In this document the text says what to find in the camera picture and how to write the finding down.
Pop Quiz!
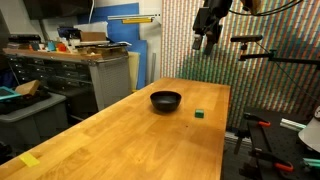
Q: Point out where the orange handled clamp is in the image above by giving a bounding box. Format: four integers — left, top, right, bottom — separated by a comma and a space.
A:
249, 148, 294, 172
243, 112, 271, 127

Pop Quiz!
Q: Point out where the grey plastic storage bin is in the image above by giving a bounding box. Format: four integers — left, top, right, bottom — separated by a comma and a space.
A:
0, 93, 68, 149

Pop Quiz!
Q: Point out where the black bowl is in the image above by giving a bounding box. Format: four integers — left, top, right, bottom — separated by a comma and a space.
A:
150, 91, 182, 112

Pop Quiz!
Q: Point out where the green block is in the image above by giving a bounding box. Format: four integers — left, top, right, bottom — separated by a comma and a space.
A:
195, 109, 204, 118

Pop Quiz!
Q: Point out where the blue foam board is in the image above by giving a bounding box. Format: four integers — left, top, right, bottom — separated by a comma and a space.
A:
91, 3, 147, 89

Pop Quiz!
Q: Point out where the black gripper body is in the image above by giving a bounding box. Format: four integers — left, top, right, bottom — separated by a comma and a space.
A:
193, 0, 233, 36

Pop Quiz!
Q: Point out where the yellow sticky note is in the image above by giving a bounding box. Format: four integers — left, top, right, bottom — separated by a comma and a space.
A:
19, 152, 40, 167

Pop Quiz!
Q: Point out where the grey drawer cabinet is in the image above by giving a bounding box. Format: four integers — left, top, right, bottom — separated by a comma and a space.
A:
7, 53, 130, 113

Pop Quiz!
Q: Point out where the cardboard box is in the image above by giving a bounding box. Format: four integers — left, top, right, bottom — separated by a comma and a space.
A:
80, 31, 106, 42

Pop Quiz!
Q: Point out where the orange handled clamp lower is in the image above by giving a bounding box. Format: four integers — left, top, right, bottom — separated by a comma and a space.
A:
249, 148, 294, 172

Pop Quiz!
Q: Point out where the yellow level bar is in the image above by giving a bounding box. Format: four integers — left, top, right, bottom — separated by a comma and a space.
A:
122, 18, 153, 24

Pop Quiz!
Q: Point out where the black camera on stand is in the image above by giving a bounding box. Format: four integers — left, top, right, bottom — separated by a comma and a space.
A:
230, 35, 263, 43

